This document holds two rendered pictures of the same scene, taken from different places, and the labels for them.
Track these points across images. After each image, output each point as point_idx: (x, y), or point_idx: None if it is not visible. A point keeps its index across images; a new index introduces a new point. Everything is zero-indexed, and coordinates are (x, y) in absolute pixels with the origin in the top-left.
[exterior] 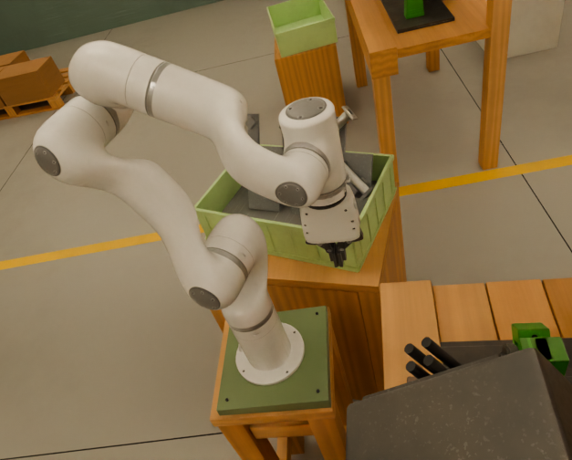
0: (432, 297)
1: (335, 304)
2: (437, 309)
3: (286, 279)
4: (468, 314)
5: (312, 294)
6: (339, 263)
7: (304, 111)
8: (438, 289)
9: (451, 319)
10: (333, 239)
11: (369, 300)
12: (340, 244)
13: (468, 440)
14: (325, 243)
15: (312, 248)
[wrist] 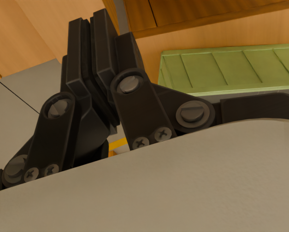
0: (44, 42)
1: (182, 5)
2: (33, 26)
3: (251, 16)
4: None
5: (213, 8)
6: (79, 32)
7: None
8: (48, 54)
9: (8, 16)
10: (69, 202)
11: (142, 20)
12: (53, 148)
13: None
14: (152, 135)
15: (225, 65)
